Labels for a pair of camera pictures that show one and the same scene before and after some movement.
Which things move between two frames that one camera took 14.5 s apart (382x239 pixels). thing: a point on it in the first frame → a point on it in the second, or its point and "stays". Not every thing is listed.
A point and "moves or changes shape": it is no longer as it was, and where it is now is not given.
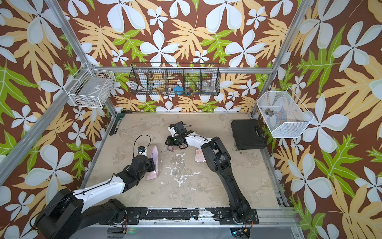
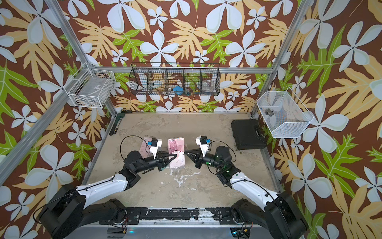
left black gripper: x=150 y=162 → x=161 y=161
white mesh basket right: x=283 y=114 stays
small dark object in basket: x=268 y=111 stays
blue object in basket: x=178 y=90 stays
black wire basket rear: x=172 y=79 stays
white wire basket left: x=89 y=87 stays
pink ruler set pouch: x=199 y=156 moves or changes shape
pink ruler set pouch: x=154 y=174 → x=145 y=149
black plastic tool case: x=245 y=136 stays
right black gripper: x=170 y=142 → x=198 y=160
